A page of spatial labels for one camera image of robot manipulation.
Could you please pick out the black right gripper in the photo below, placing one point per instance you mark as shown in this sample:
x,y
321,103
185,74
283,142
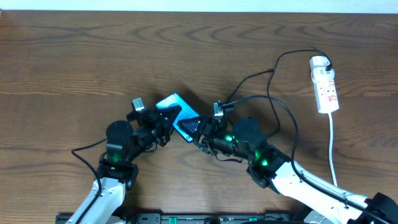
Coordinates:
x,y
204,130

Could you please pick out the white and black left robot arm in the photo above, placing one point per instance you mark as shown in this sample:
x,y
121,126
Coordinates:
x,y
116,173

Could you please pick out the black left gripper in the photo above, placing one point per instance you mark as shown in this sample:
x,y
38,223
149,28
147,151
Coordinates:
x,y
162,123

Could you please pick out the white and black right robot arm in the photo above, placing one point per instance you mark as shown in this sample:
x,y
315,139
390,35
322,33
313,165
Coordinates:
x,y
271,168

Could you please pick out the blue Galaxy smartphone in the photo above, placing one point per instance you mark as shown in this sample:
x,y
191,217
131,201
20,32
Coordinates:
x,y
186,112

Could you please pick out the white power strip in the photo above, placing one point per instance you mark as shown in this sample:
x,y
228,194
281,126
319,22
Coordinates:
x,y
324,85

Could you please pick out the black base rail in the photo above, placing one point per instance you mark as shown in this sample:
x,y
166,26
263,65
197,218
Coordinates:
x,y
156,218

